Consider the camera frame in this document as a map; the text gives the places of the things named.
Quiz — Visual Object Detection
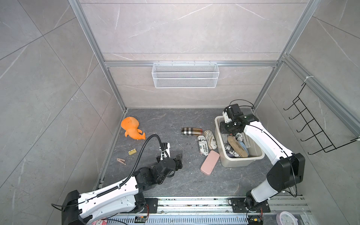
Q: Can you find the tan fabric case front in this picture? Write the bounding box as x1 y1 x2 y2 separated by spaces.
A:
227 136 249 158

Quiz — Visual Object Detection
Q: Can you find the beige plastic storage bin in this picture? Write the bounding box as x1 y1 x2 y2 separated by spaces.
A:
214 116 265 167

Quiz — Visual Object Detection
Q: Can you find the newspaper print case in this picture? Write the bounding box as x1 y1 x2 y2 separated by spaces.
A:
197 136 209 156

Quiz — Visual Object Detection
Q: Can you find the pink case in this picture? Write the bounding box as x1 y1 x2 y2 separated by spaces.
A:
200 150 220 175

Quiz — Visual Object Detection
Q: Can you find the plaid glasses case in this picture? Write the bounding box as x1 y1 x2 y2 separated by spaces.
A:
181 127 203 136

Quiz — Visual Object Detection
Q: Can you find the newspaper flag case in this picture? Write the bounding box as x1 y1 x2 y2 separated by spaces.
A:
234 133 244 142

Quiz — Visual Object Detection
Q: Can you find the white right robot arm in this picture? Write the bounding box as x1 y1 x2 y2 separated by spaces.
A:
216 100 305 212

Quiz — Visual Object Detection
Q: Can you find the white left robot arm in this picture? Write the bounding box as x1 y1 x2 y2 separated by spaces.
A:
51 134 183 225

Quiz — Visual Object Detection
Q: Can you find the map print glasses case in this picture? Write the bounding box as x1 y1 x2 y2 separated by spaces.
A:
203 130 218 150

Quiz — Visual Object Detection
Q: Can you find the small yellow clip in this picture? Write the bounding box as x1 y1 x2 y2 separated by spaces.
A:
128 149 137 155

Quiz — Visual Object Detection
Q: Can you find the wooden clothespin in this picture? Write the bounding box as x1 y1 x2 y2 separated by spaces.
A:
116 158 126 165

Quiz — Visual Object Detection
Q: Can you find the orange plush toy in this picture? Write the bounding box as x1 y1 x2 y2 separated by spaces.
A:
121 117 146 140

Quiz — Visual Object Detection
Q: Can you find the pink flower toy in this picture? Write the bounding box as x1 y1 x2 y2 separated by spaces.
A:
92 219 107 225

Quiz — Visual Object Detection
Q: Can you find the white round clock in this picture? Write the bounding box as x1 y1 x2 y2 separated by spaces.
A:
276 211 298 225

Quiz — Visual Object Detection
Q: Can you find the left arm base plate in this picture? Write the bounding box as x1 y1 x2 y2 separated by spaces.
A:
140 197 158 214

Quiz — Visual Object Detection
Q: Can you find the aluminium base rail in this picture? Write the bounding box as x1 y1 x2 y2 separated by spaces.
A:
107 196 317 225

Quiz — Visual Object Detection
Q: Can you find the black wire hook rack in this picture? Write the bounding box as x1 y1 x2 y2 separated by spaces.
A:
283 82 360 155

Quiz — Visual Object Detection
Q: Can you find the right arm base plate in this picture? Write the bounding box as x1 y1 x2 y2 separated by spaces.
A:
227 196 271 213

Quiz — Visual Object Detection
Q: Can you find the white wire mesh basket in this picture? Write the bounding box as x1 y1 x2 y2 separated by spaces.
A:
151 62 219 89

